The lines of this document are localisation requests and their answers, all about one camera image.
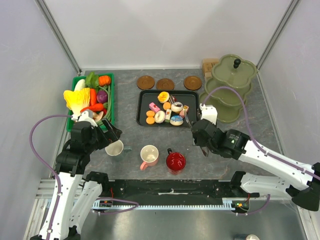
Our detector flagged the green white cake slice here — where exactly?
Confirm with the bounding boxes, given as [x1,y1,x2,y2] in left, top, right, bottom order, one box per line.
[164,109,172,123]

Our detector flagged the red mug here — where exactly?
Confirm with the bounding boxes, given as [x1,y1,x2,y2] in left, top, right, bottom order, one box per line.
[165,148,187,175]

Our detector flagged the purple cable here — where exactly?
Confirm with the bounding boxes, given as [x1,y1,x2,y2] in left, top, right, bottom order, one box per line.
[201,86,320,216]
[29,114,75,240]

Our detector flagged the beige toy mushroom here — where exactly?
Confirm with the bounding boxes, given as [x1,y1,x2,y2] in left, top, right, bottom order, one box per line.
[92,111,104,123]

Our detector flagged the yellow toy cabbage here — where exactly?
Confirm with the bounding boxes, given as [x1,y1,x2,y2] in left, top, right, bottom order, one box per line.
[63,88,90,116]

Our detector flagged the grey blue mug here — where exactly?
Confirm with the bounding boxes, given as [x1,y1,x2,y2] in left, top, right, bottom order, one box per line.
[104,140,132,160]

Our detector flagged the black baking tray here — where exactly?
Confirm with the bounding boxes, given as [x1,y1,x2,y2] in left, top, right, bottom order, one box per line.
[136,89,200,127]

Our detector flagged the middle brown saucer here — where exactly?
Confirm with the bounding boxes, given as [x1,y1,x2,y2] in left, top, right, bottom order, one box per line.
[156,78,175,90]

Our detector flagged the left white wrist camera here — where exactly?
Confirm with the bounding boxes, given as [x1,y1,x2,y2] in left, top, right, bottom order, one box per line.
[71,110,98,127]

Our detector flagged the upright orange toy carrot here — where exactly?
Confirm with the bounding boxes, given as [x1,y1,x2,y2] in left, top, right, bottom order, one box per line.
[90,88,97,106]

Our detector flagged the red toy pepper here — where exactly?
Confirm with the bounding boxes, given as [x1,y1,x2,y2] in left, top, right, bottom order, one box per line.
[102,108,107,116]

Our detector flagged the lying orange toy carrot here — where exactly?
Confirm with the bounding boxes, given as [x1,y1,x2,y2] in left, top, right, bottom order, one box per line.
[80,103,105,113]

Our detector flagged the pink mug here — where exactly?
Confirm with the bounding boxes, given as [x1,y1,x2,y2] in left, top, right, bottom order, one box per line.
[140,145,159,171]

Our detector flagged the green plastic crate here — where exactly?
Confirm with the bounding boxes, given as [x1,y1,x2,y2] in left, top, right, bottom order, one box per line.
[72,72,115,125]

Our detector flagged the yellow fruit tart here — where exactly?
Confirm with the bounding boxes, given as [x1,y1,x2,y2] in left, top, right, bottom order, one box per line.
[157,91,170,104]

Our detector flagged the orange toy pumpkin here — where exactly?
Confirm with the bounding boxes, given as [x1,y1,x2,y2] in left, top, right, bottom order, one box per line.
[98,75,111,87]

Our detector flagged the white chocolate donut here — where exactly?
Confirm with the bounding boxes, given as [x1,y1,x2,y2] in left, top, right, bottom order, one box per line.
[170,102,184,114]

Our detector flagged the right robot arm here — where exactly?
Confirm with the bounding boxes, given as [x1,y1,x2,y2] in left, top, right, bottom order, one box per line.
[190,105,320,212]

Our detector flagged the blue iced donut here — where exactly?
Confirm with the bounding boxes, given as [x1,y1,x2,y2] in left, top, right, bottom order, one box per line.
[169,115,184,126]

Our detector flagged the pink striped cake slice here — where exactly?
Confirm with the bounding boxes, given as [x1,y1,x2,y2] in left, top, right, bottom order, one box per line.
[179,105,189,118]

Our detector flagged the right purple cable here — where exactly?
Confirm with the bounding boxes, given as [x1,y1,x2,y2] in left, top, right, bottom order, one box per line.
[201,86,320,216]

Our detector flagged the orange biscuit centre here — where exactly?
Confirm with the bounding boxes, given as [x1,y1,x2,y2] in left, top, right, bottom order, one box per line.
[163,101,171,111]

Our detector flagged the green three-tier stand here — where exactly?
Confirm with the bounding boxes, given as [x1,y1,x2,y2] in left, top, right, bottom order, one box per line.
[199,54,258,124]

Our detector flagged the purple toy onion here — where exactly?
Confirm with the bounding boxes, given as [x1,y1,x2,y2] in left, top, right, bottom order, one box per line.
[96,90,109,104]

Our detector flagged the metal tongs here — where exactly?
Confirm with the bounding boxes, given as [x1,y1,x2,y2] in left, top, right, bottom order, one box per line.
[167,96,210,158]

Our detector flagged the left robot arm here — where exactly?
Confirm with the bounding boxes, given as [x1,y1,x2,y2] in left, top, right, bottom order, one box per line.
[32,116,122,240]

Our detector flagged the brown cardboard boxes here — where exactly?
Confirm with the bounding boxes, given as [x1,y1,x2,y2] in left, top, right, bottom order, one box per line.
[202,58,219,81]

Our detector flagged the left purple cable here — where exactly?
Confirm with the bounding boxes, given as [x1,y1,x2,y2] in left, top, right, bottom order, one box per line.
[29,114,75,240]

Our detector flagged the pink cake with cherry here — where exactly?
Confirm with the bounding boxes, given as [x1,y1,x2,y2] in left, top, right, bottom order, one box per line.
[148,102,161,113]

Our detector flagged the right brown saucer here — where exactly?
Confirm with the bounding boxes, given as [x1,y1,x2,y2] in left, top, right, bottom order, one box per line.
[183,75,202,91]

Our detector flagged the orange biscuit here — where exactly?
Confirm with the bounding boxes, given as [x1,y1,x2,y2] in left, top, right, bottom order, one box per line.
[146,110,155,117]
[145,116,155,125]
[163,101,171,111]

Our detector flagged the upper left orange biscuit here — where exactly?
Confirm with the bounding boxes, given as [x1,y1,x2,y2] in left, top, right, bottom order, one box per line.
[146,110,155,117]

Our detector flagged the lower left orange biscuit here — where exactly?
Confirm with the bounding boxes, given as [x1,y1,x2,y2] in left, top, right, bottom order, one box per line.
[145,116,155,125]

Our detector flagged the white pink sprinkle donut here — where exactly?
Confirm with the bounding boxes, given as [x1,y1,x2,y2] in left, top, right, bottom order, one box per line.
[154,110,166,124]

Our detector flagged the chocolate layer cake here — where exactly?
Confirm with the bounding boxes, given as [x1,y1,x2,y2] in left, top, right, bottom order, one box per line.
[168,95,176,104]

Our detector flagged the green toy beans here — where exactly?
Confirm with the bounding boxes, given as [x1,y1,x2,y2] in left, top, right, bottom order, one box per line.
[97,85,114,126]

